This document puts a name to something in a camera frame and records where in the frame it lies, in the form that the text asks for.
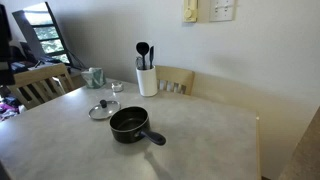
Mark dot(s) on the wooden chair with slatted backrest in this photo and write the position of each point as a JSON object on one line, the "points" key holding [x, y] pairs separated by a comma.
{"points": [[36, 75]]}

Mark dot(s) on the white utensil holder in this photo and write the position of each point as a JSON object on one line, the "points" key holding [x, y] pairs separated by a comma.
{"points": [[146, 83]]}

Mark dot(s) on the black ladle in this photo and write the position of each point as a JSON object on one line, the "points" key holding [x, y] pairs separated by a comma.
{"points": [[142, 48]]}

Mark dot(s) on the glass lid with black knob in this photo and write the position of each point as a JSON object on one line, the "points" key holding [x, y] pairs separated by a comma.
{"points": [[100, 111]]}

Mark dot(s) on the yellow wall thermostat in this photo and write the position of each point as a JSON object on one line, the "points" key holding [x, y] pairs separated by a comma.
{"points": [[190, 11]]}

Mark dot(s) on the black spatula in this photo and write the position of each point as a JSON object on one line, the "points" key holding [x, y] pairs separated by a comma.
{"points": [[151, 55]]}

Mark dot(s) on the wooden chair with plain backrest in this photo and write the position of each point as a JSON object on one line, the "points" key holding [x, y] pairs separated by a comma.
{"points": [[175, 75]]}

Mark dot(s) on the small glass candle holder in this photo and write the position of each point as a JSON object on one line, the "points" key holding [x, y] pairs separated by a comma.
{"points": [[117, 87]]}

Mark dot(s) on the dark framed window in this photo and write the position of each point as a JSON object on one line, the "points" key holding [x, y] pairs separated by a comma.
{"points": [[46, 33]]}

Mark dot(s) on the colourful clutter pile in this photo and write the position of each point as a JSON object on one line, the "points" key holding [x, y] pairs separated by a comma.
{"points": [[7, 108]]}

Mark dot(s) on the white light switch plate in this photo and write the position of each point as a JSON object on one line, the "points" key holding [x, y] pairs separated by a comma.
{"points": [[222, 10]]}

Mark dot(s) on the silver whisk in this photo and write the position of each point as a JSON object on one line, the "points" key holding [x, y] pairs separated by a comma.
{"points": [[138, 62]]}

